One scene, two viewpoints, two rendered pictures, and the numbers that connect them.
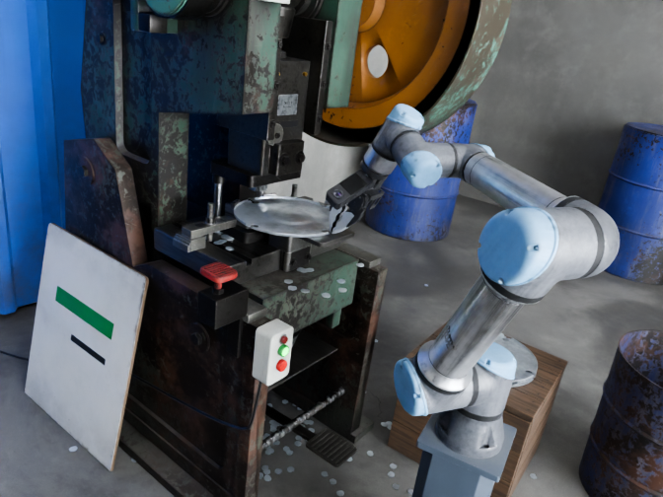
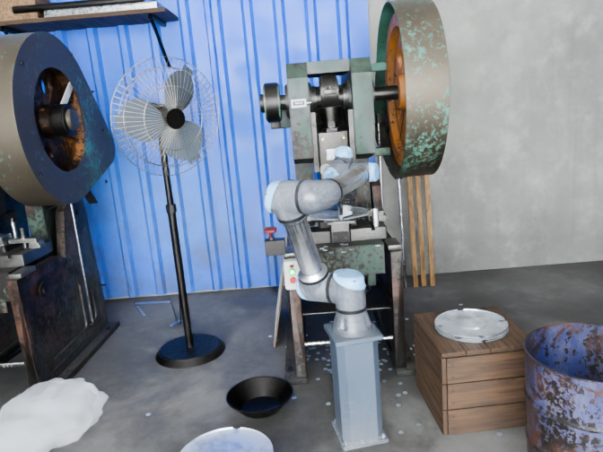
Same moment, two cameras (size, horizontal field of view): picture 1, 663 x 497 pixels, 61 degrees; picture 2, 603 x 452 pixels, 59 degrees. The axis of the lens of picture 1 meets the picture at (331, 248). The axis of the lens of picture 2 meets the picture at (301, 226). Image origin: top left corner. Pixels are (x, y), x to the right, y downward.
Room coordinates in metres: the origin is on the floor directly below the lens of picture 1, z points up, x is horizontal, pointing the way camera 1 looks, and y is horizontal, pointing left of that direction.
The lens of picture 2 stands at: (-0.18, -1.83, 1.31)
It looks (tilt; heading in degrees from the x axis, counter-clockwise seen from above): 13 degrees down; 55
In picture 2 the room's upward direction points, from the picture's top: 5 degrees counter-clockwise
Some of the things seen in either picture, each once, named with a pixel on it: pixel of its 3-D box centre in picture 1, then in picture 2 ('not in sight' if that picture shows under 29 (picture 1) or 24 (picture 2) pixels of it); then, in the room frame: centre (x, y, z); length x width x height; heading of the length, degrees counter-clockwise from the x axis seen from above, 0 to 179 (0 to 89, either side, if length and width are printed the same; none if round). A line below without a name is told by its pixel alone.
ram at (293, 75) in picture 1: (273, 111); (334, 159); (1.46, 0.19, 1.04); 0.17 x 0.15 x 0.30; 54
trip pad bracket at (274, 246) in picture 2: (222, 323); (276, 256); (1.10, 0.22, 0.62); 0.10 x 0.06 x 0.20; 144
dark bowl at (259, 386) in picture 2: not in sight; (260, 400); (0.85, 0.08, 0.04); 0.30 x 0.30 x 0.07
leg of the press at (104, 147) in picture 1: (142, 317); (290, 267); (1.35, 0.50, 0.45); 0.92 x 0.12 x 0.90; 54
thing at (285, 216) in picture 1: (289, 215); (338, 212); (1.41, 0.12, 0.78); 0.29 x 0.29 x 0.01
